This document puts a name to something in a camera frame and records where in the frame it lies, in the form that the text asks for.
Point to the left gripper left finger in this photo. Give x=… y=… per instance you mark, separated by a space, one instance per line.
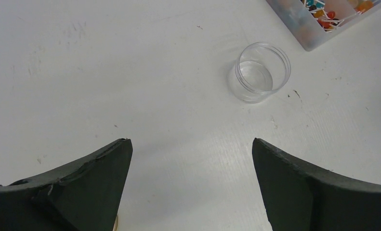
x=82 y=195

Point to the wooden jar lid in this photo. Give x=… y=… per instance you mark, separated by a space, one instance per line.
x=115 y=227

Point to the compartmented candy tray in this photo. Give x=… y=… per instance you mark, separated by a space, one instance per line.
x=313 y=22

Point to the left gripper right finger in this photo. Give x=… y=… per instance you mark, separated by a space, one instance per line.
x=300 y=196

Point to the clear plastic jar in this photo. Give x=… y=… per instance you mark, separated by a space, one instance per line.
x=260 y=71

